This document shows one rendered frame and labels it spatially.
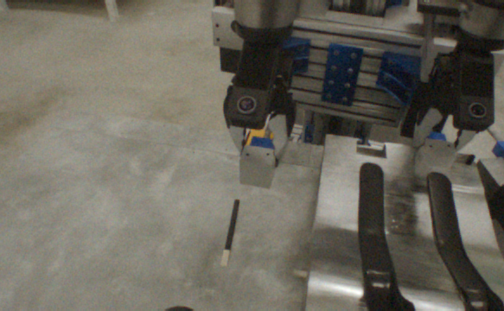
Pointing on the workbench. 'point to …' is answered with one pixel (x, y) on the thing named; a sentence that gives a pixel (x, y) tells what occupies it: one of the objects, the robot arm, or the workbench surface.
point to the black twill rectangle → (503, 196)
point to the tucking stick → (230, 235)
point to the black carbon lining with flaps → (444, 201)
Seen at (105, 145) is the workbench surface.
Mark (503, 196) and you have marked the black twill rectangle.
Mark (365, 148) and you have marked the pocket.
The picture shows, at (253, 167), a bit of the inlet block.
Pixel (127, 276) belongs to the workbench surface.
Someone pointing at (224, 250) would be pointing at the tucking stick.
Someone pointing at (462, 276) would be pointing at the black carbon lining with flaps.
